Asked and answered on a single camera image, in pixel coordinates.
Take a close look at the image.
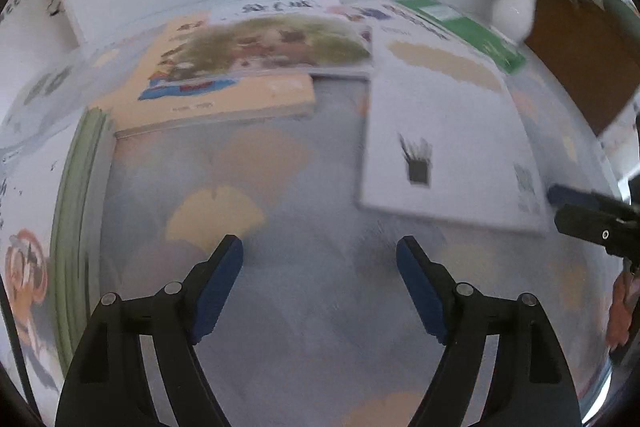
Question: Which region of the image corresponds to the bright green book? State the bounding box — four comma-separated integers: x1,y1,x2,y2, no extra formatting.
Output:
392,0,527,75

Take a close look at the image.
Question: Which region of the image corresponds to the cream picture book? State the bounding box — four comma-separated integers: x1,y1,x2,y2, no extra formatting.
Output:
92,14,317,138

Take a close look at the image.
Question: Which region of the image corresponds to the stack of thin books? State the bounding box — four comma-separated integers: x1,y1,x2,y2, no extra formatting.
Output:
0,52,118,403

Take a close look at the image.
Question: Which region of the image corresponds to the white book black title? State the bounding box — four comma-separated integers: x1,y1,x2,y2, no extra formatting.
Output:
209,0,346,25

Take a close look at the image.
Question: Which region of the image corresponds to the white monkey figure book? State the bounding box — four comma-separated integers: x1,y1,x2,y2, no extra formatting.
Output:
0,127,76,398

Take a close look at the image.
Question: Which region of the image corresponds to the white book brush pot print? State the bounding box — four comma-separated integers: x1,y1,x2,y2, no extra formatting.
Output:
356,29,551,238

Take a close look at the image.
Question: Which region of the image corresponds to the flower meadow picture book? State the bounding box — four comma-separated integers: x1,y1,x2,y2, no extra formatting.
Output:
165,14,376,82

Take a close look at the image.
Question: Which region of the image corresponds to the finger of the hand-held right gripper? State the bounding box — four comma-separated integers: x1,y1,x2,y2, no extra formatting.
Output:
546,184,640,215
554,203,640,258

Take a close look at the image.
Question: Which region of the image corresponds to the person's right hand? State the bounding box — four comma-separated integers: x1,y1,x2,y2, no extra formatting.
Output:
606,264,640,353

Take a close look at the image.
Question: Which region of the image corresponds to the brown wooden board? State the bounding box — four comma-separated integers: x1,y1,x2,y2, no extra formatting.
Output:
520,0,640,138

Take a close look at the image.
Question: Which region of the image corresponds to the white vase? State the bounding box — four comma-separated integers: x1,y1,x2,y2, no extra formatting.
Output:
491,0,541,45

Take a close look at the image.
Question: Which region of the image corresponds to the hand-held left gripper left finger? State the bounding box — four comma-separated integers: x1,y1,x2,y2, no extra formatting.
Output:
54,234,245,427

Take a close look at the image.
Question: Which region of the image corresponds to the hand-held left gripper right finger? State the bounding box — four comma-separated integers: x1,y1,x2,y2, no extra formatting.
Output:
396,235,583,427

